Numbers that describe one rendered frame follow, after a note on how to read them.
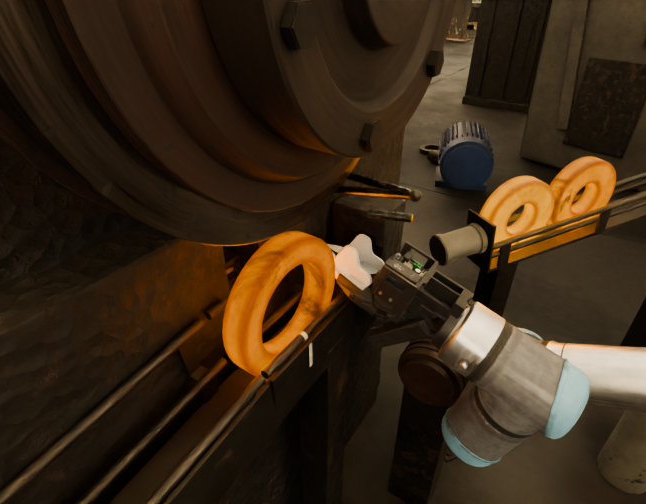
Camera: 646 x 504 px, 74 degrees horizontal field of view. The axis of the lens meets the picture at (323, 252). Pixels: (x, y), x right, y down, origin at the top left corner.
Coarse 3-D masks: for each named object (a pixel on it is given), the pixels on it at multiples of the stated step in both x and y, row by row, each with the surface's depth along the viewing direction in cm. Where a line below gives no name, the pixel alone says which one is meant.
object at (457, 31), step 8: (456, 0) 777; (464, 0) 770; (456, 8) 783; (464, 8) 765; (456, 16) 789; (464, 16) 774; (456, 24) 795; (464, 24) 786; (448, 32) 809; (456, 32) 801; (464, 32) 794; (448, 40) 798; (456, 40) 790; (464, 40) 785
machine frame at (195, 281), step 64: (0, 192) 35; (64, 192) 39; (0, 256) 36; (64, 256) 41; (128, 256) 41; (192, 256) 47; (0, 320) 34; (64, 320) 37; (128, 320) 42; (192, 320) 50; (0, 384) 34; (64, 384) 39; (192, 384) 54; (0, 448) 35; (128, 448) 48
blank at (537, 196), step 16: (528, 176) 80; (496, 192) 79; (512, 192) 77; (528, 192) 79; (544, 192) 80; (496, 208) 78; (512, 208) 79; (528, 208) 84; (544, 208) 83; (496, 224) 80; (512, 224) 86; (528, 224) 84; (544, 224) 85; (496, 240) 82
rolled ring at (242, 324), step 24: (288, 240) 49; (312, 240) 52; (264, 264) 47; (288, 264) 49; (312, 264) 54; (240, 288) 46; (264, 288) 46; (312, 288) 59; (240, 312) 46; (264, 312) 48; (312, 312) 59; (240, 336) 46; (288, 336) 58; (240, 360) 48; (264, 360) 51
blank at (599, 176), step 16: (576, 160) 83; (592, 160) 82; (560, 176) 83; (576, 176) 81; (592, 176) 83; (608, 176) 85; (560, 192) 82; (576, 192) 84; (592, 192) 87; (608, 192) 87; (560, 208) 84; (576, 208) 89; (592, 208) 88
